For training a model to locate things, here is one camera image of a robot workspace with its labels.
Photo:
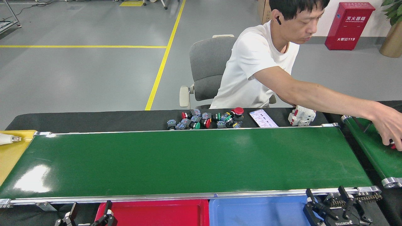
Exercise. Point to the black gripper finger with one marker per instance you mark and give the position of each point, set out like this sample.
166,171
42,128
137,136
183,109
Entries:
70,218
108,218

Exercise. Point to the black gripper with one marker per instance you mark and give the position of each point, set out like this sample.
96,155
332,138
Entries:
342,222

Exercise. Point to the red plastic tray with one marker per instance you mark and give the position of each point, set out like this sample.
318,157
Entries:
157,213

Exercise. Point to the green conveyor belt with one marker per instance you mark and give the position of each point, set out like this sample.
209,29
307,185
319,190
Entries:
188,157
377,157

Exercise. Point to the blue plastic tray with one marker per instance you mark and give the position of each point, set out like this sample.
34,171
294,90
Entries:
251,213

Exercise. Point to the yellow plastic tray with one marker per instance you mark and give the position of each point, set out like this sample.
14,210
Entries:
12,157

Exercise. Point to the person's left hand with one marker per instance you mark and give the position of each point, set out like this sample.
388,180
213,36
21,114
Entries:
389,125

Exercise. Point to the white light bulb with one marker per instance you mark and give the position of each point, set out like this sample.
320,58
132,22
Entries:
6,139

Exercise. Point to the smartphone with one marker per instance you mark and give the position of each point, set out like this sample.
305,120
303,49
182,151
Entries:
263,118

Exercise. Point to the person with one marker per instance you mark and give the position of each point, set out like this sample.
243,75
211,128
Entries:
251,62

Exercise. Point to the potted plant in brass pot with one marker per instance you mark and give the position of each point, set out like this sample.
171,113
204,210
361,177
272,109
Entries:
392,40

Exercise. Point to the red fire extinguisher cabinet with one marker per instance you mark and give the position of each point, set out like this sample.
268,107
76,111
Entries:
348,28

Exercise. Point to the grey office chair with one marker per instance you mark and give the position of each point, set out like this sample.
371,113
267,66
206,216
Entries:
207,66

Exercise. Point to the metal rack cart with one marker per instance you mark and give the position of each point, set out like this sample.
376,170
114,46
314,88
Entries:
8,25

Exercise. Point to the cardboard box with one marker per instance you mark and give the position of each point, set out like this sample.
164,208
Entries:
265,11

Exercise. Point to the blue grey push button switch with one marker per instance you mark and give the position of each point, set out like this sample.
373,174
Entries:
196,118
179,126
221,124
171,123
237,125

